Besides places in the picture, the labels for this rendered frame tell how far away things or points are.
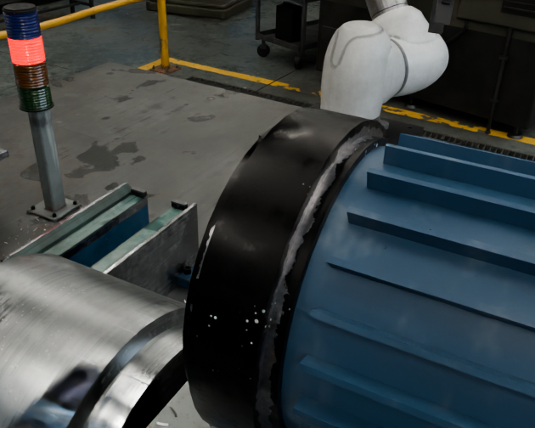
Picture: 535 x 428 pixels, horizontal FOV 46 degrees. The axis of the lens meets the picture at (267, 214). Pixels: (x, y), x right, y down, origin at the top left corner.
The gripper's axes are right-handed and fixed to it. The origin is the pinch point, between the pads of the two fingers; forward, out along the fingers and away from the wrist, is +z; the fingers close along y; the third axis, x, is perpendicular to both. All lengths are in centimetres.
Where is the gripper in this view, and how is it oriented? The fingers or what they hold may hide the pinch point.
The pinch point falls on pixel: (439, 23)
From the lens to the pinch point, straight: 136.2
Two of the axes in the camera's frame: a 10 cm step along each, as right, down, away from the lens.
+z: -1.5, 9.7, 1.8
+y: 1.7, -1.5, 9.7
